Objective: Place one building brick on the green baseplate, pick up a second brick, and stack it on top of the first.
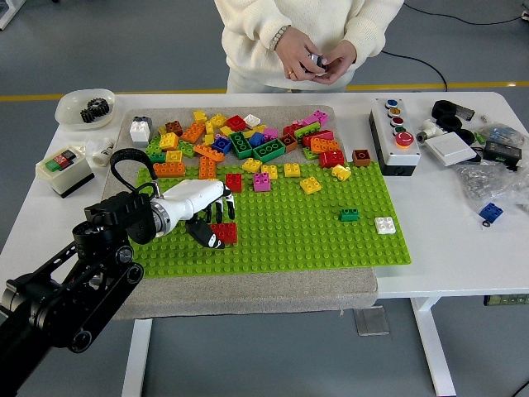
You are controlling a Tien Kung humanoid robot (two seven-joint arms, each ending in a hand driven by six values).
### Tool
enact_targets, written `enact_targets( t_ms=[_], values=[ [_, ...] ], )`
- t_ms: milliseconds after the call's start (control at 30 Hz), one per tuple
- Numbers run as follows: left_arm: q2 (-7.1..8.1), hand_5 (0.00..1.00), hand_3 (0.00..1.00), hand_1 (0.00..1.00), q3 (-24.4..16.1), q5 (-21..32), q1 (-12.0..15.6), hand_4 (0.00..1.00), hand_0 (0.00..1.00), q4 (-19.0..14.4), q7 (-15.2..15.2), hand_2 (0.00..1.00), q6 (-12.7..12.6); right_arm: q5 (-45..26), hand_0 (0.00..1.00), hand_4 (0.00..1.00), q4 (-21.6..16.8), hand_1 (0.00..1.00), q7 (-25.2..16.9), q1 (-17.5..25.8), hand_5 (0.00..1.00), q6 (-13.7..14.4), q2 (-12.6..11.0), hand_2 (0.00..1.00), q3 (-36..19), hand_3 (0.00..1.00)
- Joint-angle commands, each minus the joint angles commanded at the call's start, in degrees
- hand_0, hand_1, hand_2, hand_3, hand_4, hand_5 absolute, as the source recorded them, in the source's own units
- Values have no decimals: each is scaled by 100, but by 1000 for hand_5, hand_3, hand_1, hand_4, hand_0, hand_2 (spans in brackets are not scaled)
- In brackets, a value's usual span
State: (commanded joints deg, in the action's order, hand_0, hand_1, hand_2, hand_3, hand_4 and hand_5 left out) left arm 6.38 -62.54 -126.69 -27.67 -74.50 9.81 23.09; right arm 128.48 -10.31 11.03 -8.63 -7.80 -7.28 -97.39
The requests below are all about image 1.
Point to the clear bag blue parts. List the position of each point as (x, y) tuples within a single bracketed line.
[(502, 133)]

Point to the white flat wall switch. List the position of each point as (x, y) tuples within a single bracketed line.
[(450, 149)]

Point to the white cylinder metal tip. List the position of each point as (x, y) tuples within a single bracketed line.
[(430, 131)]

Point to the small dark green brick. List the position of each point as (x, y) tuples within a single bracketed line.
[(159, 158), (349, 215)]

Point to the brown square brick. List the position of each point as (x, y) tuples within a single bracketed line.
[(360, 158), (174, 128)]

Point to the red two-by-four brick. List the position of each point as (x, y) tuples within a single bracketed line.
[(227, 232)]

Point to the white and grey brick stack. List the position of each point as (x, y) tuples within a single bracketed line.
[(139, 132)]

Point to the grey-brown fabric mat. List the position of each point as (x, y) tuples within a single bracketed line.
[(231, 295)]

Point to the glossy red brick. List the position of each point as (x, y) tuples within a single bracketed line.
[(332, 159)]

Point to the person's right forearm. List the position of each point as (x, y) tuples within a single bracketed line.
[(252, 33)]

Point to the black power adapter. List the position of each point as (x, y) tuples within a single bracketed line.
[(502, 152)]

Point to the orange long curved brick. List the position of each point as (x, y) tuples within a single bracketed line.
[(208, 152)]

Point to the pink brick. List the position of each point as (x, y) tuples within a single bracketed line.
[(270, 133), (308, 121)]

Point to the black metal gears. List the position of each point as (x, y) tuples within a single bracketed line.
[(95, 111)]

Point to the lime green long brick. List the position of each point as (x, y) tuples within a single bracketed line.
[(308, 130)]

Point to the grey metal floor plate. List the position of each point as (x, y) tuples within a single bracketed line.
[(372, 322)]

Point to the green hollow brick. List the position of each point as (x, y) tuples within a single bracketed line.
[(244, 154), (270, 157)]

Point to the white furniture frame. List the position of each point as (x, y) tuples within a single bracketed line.
[(8, 16)]

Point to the white printed tube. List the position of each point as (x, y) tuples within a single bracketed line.
[(103, 155)]

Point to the white red-green switch box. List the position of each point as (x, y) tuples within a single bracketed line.
[(66, 180)]

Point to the black rubber tire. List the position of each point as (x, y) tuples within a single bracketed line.
[(435, 109), (439, 123), (472, 136)]

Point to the white square brick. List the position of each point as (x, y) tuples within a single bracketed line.
[(385, 226), (252, 120)]

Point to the clear bag of screws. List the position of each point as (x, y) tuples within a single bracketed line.
[(479, 182)]

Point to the red square brick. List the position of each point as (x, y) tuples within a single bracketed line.
[(292, 129), (234, 181), (236, 122)]

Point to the white table leg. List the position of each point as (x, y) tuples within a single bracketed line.
[(136, 360), (436, 355)]

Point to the orange two-by-four brick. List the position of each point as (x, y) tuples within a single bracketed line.
[(193, 132), (169, 170), (207, 167), (324, 145)]

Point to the person's left forearm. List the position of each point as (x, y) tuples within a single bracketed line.
[(372, 29)]

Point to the person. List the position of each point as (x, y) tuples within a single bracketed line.
[(318, 16)]

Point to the light grey studded brick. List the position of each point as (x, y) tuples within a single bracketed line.
[(316, 60)]

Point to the person's left hand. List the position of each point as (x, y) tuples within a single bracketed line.
[(343, 58)]

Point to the blue square brick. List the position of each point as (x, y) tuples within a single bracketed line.
[(256, 139), (222, 145), (491, 211)]

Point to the small yellow brick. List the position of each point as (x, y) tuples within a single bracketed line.
[(210, 127), (218, 121), (200, 116), (226, 131)]

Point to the small clear-lidded black box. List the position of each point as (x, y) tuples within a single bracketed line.
[(466, 112)]

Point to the green studded baseplate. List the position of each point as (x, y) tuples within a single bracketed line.
[(289, 248)]

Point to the green plastic connector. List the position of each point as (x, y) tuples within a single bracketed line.
[(479, 137)]

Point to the brown hollow brick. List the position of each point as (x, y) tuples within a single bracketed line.
[(288, 143)]

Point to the white pushbutton control box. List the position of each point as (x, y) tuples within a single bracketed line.
[(398, 156)]

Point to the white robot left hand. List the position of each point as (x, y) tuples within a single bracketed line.
[(194, 194)]

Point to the person's right hand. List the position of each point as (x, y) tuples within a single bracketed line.
[(293, 54)]

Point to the dark grey brick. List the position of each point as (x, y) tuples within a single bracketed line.
[(308, 67)]

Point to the long red sloped brick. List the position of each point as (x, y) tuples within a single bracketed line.
[(318, 138)]

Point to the yellow square brick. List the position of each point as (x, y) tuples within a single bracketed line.
[(292, 170), (341, 173), (310, 185), (168, 141), (174, 156), (270, 171), (251, 165)]

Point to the white plastic bowl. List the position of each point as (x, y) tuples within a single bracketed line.
[(68, 109)]

